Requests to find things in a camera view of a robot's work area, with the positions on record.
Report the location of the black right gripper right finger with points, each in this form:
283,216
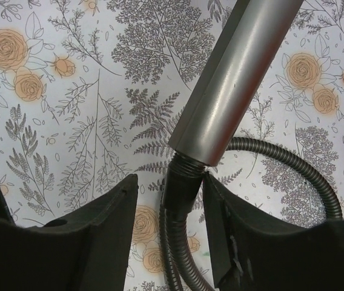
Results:
252,250

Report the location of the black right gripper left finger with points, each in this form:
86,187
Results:
86,249

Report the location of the grey shower head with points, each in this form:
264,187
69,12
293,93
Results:
240,59

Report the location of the floral table mat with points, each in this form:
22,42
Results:
91,91

